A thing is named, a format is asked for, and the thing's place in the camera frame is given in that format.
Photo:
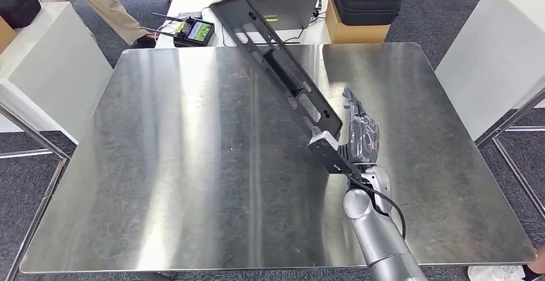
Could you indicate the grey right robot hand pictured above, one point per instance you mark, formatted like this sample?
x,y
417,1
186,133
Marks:
x,y
364,138

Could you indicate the long black plastic part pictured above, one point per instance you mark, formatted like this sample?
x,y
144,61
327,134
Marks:
x,y
232,15

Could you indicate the stainless steel workbench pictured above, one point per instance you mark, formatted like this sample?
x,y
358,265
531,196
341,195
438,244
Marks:
x,y
170,164

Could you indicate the brown cardboard box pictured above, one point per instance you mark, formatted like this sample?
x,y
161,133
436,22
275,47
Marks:
x,y
5,34
353,34

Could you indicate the black power adapter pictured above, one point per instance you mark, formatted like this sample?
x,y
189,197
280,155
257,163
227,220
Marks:
x,y
314,4

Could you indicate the grey laptop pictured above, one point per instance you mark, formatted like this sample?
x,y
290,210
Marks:
x,y
289,13

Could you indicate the person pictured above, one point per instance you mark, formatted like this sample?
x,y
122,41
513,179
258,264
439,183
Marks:
x,y
98,2
494,274

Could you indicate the black remote controller with screen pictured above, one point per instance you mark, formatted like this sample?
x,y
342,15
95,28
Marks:
x,y
181,36

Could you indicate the white desk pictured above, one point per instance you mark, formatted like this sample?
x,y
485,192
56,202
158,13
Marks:
x,y
187,2

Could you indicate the black bag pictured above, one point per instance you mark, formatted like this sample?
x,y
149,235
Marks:
x,y
19,8

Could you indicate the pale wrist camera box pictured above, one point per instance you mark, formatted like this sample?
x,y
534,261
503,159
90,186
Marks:
x,y
325,140

